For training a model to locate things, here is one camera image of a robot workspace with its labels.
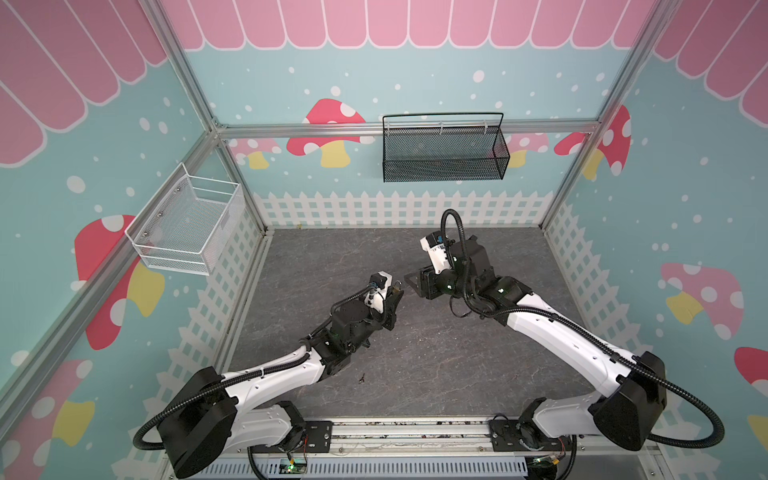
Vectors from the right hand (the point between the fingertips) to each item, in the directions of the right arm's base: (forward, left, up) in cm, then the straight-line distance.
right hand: (411, 274), depth 74 cm
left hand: (-2, +3, -6) cm, 8 cm away
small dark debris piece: (-17, +13, -26) cm, 34 cm away
